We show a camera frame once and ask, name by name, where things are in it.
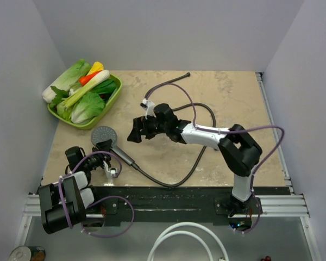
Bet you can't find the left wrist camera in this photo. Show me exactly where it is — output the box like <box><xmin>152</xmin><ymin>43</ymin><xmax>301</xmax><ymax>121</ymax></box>
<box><xmin>103</xmin><ymin>161</ymin><xmax>120</xmax><ymax>179</ymax></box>

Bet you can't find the white hose loop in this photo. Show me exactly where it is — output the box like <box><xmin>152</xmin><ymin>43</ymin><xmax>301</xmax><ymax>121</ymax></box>
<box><xmin>147</xmin><ymin>222</ymin><xmax>229</xmax><ymax>261</ymax></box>

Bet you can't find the green plastic tray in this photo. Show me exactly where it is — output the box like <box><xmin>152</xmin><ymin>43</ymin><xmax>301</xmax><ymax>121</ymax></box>
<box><xmin>47</xmin><ymin>74</ymin><xmax>123</xmax><ymax>130</ymax></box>

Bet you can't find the yellow pepper toy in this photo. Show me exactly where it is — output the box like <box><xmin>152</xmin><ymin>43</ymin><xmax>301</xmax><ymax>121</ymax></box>
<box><xmin>87</xmin><ymin>61</ymin><xmax>104</xmax><ymax>76</ymax></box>

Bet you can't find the green lettuce toy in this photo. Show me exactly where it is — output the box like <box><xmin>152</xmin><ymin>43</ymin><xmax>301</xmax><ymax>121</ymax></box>
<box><xmin>57</xmin><ymin>92</ymin><xmax>105</xmax><ymax>125</ymax></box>

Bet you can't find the dark green vegetable toy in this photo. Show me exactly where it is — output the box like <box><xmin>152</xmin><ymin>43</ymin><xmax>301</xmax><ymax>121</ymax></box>
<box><xmin>90</xmin><ymin>79</ymin><xmax>117</xmax><ymax>95</ymax></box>

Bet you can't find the red small object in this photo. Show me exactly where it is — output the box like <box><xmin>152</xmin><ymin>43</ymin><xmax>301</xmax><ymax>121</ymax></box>
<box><xmin>260</xmin><ymin>256</ymin><xmax>272</xmax><ymax>261</ymax></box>

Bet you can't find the orange carrot toy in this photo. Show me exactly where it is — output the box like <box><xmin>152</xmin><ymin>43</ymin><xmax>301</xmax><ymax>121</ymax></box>
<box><xmin>79</xmin><ymin>71</ymin><xmax>101</xmax><ymax>86</ymax></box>

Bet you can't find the white leek toy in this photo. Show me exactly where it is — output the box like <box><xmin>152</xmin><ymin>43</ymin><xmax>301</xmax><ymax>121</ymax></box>
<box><xmin>61</xmin><ymin>70</ymin><xmax>110</xmax><ymax>108</ymax></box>

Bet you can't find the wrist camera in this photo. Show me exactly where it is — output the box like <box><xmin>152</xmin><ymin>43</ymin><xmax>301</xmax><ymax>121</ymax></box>
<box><xmin>103</xmin><ymin>161</ymin><xmax>120</xmax><ymax>179</ymax></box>
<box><xmin>140</xmin><ymin>98</ymin><xmax>155</xmax><ymax>117</ymax></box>

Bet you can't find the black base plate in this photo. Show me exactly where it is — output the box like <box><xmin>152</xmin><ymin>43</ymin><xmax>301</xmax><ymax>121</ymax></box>
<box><xmin>81</xmin><ymin>186</ymin><xmax>289</xmax><ymax>227</ymax></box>

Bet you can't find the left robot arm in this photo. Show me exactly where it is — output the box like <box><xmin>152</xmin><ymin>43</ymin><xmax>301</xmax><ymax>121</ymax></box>
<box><xmin>37</xmin><ymin>139</ymin><xmax>118</xmax><ymax>234</ymax></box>

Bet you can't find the black shower hose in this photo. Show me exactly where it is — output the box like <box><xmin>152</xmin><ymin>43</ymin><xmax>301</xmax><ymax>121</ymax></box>
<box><xmin>133</xmin><ymin>71</ymin><xmax>216</xmax><ymax>188</ymax></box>

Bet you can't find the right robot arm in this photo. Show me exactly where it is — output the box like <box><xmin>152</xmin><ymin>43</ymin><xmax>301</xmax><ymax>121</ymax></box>
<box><xmin>127</xmin><ymin>103</ymin><xmax>262</xmax><ymax>214</ymax></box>

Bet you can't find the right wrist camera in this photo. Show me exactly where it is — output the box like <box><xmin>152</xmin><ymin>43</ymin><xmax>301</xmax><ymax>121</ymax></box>
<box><xmin>140</xmin><ymin>98</ymin><xmax>155</xmax><ymax>117</ymax></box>

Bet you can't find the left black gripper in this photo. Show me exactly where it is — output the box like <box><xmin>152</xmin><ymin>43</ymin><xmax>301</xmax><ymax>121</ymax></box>
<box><xmin>82</xmin><ymin>139</ymin><xmax>111</xmax><ymax>171</ymax></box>

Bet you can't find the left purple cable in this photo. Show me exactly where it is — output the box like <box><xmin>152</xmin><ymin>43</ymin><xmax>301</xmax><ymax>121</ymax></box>
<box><xmin>57</xmin><ymin>151</ymin><xmax>135</xmax><ymax>239</ymax></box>

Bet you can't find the tin can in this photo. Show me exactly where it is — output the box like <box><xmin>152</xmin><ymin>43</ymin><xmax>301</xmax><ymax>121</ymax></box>
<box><xmin>8</xmin><ymin>246</ymin><xmax>46</xmax><ymax>261</ymax></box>

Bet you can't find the napa cabbage toy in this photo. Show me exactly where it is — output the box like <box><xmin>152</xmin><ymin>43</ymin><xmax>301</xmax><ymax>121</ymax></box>
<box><xmin>42</xmin><ymin>59</ymin><xmax>91</xmax><ymax>103</ymax></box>

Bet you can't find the grey shower head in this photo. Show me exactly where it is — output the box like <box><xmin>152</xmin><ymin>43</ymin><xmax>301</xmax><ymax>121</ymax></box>
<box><xmin>91</xmin><ymin>126</ymin><xmax>139</xmax><ymax>170</ymax></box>

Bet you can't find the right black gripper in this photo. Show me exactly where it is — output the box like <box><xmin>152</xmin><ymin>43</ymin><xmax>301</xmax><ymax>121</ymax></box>
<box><xmin>128</xmin><ymin>113</ymin><xmax>169</xmax><ymax>144</ymax></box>

